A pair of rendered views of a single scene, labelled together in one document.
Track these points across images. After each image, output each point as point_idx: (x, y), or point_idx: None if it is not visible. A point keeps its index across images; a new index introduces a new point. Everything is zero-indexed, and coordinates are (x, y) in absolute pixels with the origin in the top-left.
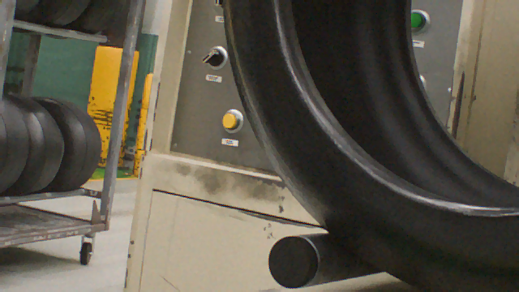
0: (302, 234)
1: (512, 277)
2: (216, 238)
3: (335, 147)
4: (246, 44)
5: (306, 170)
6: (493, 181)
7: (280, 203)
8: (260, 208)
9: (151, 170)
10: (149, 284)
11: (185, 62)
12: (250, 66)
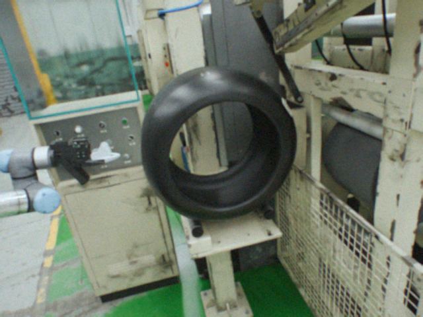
0: (118, 186)
1: (246, 214)
2: (92, 198)
3: (201, 209)
4: (169, 197)
5: (195, 215)
6: (202, 177)
7: (108, 181)
8: (102, 185)
9: (60, 190)
10: (76, 218)
11: None
12: (172, 201)
